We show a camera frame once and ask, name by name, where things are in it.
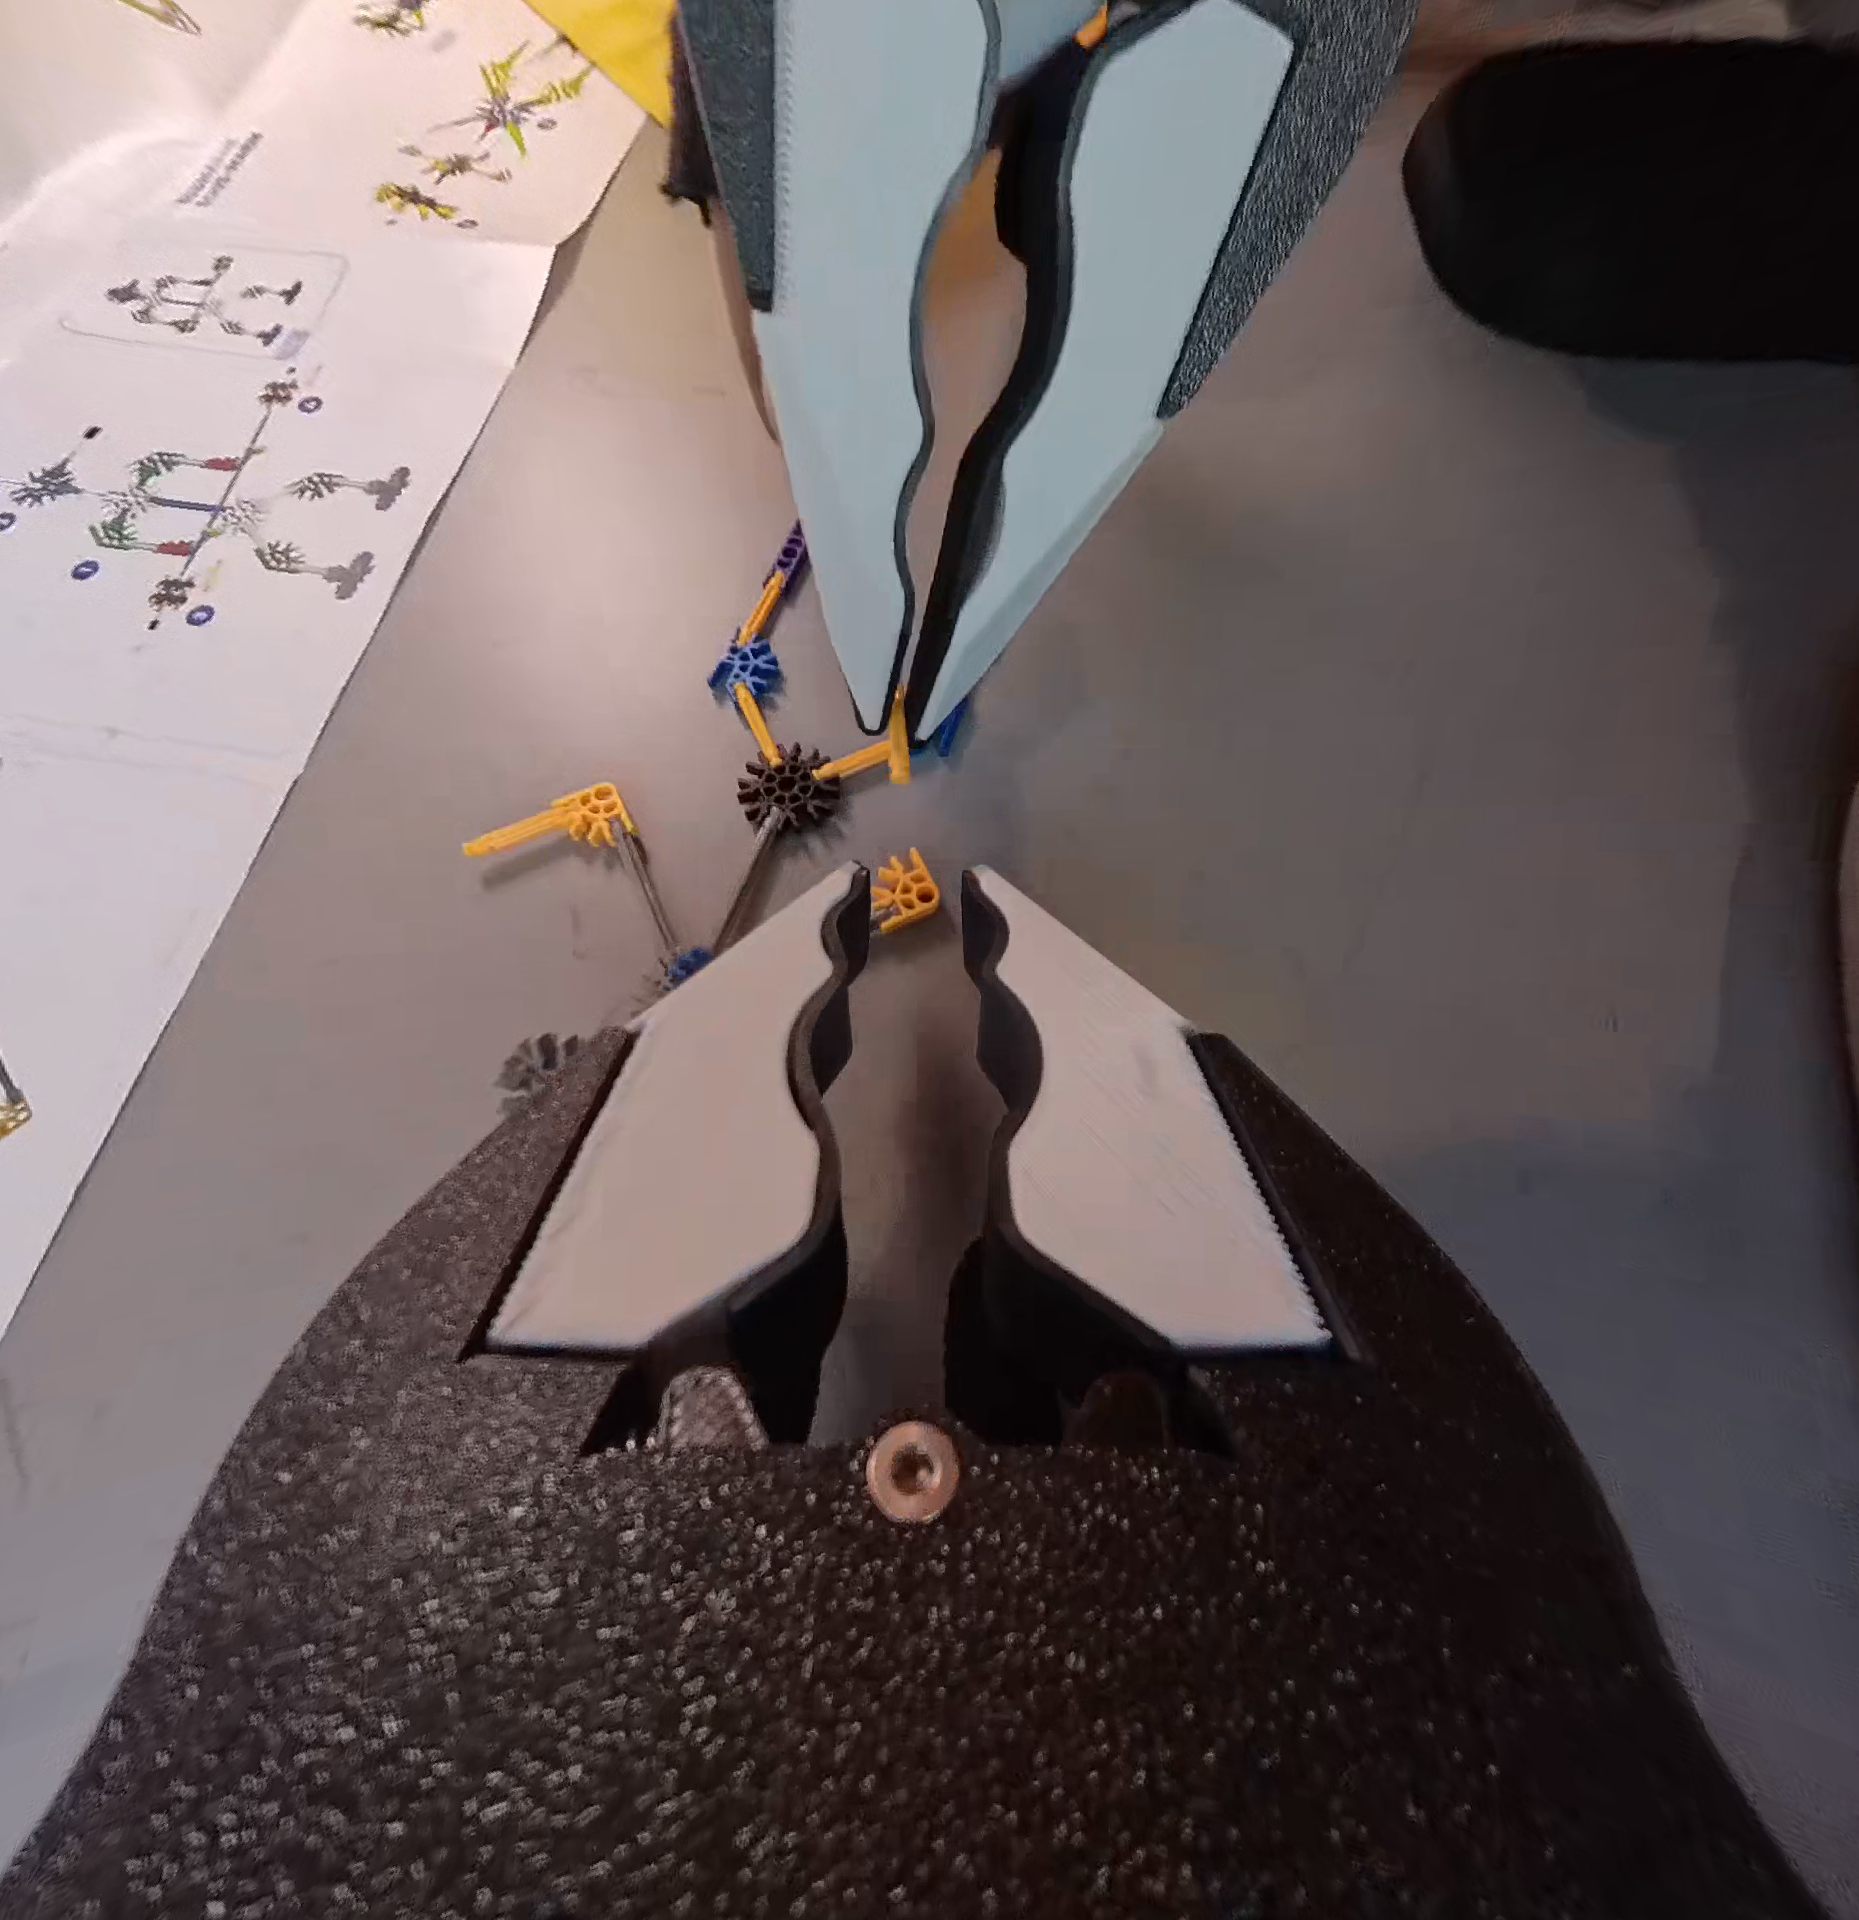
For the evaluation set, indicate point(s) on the yellow toy rod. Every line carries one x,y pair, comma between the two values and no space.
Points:
516,837
900,750

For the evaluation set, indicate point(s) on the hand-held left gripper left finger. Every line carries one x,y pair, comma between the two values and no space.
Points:
673,1187

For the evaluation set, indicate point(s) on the grey connector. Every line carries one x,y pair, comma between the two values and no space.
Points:
536,1063

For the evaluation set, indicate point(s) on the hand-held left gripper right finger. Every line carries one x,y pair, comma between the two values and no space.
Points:
1153,1187

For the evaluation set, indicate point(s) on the white toy instruction sheet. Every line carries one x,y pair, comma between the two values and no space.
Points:
194,676

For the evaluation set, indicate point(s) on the multicolour rod and connector assembly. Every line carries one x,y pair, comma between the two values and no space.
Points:
786,788

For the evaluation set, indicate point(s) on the yellow plastic bin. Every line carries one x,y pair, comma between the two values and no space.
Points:
613,45

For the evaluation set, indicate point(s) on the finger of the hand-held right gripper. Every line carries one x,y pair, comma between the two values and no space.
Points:
1153,226
856,300

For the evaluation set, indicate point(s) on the person's right forearm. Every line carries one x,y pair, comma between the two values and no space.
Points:
1619,18

